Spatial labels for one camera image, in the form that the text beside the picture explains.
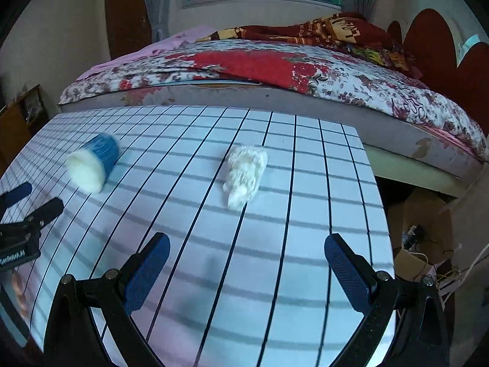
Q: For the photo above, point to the white tissue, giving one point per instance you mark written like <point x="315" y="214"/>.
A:
<point x="244" y="176"/>

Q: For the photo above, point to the red padded headboard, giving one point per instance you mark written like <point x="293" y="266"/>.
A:
<point x="431" y="38"/>

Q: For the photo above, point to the pink bed sheet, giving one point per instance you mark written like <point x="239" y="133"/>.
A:
<point x="145" y="51"/>

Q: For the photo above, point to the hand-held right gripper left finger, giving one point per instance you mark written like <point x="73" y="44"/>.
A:
<point x="147" y="273"/>

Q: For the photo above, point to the floral bed sheet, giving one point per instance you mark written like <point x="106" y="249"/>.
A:
<point x="363" y="80"/>

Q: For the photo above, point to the white bed frame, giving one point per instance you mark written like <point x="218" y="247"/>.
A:
<point x="412" y="168"/>

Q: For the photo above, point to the blue paper cup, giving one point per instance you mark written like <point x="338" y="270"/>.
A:
<point x="95" y="160"/>

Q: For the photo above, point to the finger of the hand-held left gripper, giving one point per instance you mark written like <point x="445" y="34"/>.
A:
<point x="47" y="210"/>
<point x="19" y="193"/>

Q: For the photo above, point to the red patterned blanket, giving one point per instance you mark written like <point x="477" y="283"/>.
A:
<point x="324" y="34"/>

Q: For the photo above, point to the small wooden cabinet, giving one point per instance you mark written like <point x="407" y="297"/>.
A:
<point x="19" y="130"/>

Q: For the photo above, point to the brown cardboard box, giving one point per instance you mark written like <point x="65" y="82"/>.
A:
<point x="424" y="214"/>

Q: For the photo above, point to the brown wooden door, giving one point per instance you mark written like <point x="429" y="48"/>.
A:
<point x="128" y="11"/>

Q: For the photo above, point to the white mattress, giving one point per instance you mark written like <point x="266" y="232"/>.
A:
<point x="305" y="103"/>

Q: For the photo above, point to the white grid tablecloth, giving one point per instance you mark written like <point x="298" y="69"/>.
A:
<point x="267" y="237"/>

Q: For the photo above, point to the small pale cardboard box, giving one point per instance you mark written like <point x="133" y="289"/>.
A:
<point x="410" y="265"/>

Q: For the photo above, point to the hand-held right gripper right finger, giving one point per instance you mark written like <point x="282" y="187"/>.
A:
<point x="347" y="275"/>

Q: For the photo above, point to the person's left hand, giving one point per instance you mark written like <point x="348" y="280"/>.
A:
<point x="19" y="288"/>

